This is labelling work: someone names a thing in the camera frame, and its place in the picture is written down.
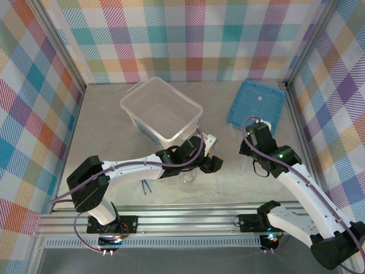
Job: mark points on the clear glass flask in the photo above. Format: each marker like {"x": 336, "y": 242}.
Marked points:
{"x": 189, "y": 177}

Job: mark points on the clear plastic storage bin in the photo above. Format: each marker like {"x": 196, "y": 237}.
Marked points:
{"x": 159, "y": 111}

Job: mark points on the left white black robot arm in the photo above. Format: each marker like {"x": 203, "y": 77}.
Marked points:
{"x": 131, "y": 171}

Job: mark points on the aluminium frame post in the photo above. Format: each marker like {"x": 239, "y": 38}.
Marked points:
{"x": 58, "y": 42}
{"x": 310, "y": 42}

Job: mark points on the aluminium frame side rail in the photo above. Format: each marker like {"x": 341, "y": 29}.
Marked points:
{"x": 292, "y": 104}

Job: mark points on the blue plastic tweezers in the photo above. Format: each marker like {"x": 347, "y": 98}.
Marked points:
{"x": 145, "y": 193}

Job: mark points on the blue plastic bin lid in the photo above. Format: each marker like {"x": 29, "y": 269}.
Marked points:
{"x": 251, "y": 105}

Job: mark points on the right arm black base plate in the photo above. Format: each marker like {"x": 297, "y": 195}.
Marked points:
{"x": 248, "y": 222}

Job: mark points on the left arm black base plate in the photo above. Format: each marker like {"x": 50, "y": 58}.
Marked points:
{"x": 131, "y": 224}

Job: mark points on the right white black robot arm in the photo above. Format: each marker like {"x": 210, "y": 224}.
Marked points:
{"x": 299, "y": 185}

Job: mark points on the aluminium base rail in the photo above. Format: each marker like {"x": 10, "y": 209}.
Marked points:
{"x": 185, "y": 219}

